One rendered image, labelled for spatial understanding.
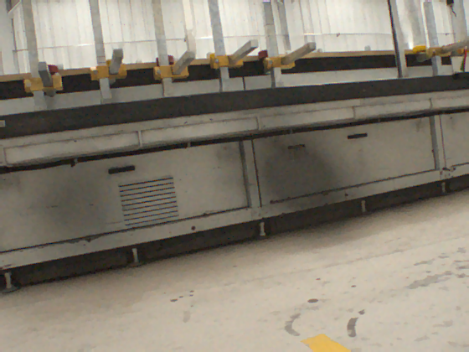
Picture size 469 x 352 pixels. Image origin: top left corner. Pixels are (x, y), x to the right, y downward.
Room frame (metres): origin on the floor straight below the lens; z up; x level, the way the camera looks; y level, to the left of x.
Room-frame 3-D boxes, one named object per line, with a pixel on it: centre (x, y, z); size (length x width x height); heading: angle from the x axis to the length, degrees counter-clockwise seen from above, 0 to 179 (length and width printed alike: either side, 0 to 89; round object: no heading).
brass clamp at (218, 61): (1.81, -0.05, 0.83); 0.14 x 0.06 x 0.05; 110
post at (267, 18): (1.89, -0.27, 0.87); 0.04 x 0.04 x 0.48; 20
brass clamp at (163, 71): (1.73, 0.18, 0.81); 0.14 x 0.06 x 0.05; 110
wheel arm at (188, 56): (1.68, 0.15, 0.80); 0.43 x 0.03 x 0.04; 20
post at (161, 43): (1.72, 0.20, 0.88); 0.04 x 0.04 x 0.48; 20
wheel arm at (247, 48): (1.77, -0.09, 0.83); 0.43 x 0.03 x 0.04; 20
